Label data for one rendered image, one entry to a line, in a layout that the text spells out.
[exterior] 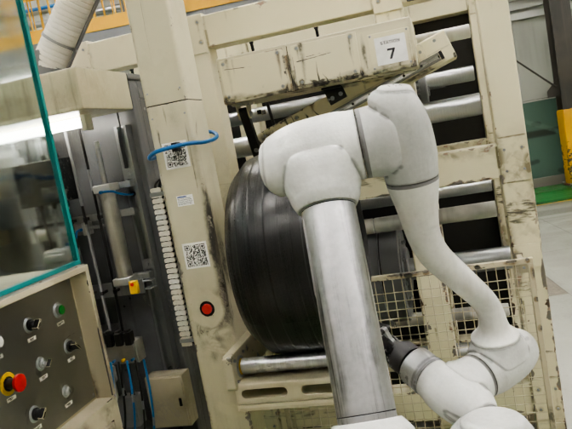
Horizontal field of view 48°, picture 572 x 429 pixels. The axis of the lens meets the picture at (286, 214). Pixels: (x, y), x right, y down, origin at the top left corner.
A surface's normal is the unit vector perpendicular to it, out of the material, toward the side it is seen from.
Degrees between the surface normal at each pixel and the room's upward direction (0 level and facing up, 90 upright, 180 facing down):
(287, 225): 66
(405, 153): 101
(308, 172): 73
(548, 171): 90
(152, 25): 90
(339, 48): 90
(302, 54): 90
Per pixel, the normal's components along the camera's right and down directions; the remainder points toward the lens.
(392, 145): 0.09, 0.25
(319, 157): -0.17, -0.17
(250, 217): -0.29, -0.35
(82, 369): 0.95, -0.15
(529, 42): -0.10, 0.13
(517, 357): 0.49, -0.01
